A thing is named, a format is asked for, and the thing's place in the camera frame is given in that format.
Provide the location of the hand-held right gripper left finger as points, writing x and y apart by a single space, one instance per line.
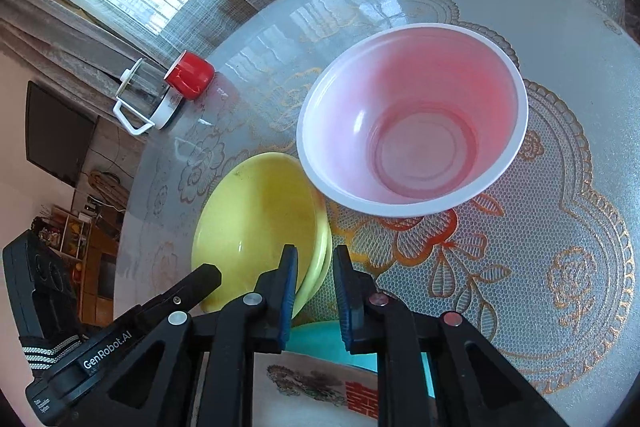
287 297

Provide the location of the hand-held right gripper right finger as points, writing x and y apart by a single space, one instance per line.
345 302

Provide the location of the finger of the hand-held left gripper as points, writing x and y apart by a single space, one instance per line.
190 289

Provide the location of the teal plastic plate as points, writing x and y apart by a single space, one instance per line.
315 337

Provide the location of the yellow plastic bowl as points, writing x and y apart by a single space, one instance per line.
250 227

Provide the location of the large white dragon print plate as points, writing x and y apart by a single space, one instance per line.
300 402

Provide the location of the red plastic bowl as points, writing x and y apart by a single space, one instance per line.
425 132

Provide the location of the wooden shelf rack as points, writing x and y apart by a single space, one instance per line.
65 232

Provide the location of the wooden cabinet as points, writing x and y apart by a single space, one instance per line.
100 267

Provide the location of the white glass electric kettle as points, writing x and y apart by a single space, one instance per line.
165 109

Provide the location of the red mug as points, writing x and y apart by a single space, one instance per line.
192 74

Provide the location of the black wall television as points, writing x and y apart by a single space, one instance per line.
57 137

